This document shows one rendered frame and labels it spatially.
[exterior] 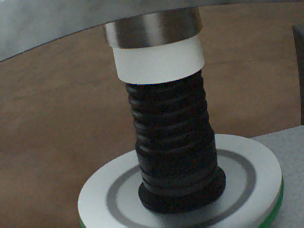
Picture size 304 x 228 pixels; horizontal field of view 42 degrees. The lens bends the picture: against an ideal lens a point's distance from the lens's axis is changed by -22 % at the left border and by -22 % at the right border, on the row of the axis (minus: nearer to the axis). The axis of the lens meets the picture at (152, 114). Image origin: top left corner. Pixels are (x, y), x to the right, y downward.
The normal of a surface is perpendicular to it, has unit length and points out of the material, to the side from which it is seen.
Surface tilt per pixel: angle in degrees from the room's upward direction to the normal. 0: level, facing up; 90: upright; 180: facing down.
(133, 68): 90
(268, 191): 0
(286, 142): 0
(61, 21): 90
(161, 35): 90
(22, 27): 90
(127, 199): 0
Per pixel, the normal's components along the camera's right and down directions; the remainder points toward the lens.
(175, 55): 0.39, 0.33
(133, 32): -0.36, 0.46
